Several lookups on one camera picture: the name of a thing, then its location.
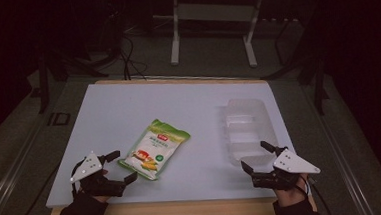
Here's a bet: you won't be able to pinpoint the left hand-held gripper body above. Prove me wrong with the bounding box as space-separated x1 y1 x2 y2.
68 150 128 201

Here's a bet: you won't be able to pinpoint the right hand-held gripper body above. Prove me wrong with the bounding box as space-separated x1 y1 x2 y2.
249 146 323 194

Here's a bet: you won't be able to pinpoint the clear plastic container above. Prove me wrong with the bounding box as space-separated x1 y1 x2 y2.
215 95 282 169

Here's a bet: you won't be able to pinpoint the green and white snack packet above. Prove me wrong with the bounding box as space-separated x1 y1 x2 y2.
114 116 194 184

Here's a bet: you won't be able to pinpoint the person's right hand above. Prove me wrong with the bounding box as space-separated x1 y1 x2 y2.
272 172 312 209

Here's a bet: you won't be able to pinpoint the person's left hand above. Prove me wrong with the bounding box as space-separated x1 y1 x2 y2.
77 168 112 205

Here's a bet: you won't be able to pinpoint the black metal stand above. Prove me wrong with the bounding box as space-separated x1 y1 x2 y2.
258 8 332 120
33 31 112 115

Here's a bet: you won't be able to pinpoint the white table cover sheet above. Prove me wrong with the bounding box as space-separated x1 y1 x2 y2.
38 71 299 213

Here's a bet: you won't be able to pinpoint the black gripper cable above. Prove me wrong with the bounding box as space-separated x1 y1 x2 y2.
296 173 333 215

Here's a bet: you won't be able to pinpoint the grey floor rail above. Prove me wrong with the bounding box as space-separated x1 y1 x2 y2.
301 82 379 215
0 105 63 215

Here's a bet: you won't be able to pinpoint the black floor cables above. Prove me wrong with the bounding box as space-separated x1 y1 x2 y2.
116 32 149 82

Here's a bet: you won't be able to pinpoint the white metal table frame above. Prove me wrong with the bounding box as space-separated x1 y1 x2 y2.
166 0 271 74

